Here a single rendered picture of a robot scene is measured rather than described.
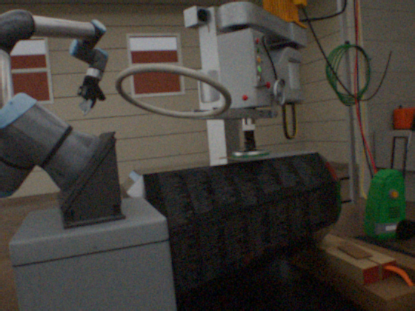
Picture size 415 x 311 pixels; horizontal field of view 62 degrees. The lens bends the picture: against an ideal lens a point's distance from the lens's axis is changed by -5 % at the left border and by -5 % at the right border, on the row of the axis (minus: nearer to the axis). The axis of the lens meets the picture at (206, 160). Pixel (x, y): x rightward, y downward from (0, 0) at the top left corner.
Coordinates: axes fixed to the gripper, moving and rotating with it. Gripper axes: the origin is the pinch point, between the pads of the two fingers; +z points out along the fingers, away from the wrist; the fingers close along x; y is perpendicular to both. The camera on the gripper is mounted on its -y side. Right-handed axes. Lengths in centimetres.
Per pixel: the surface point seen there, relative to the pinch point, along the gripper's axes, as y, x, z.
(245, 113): -29, 81, -18
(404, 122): -332, 175, -126
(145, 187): -10, 45, 32
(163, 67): 44, 75, -10
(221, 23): -16, 61, -65
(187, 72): 40, 83, -10
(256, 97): -29, 84, -28
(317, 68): -692, -19, -362
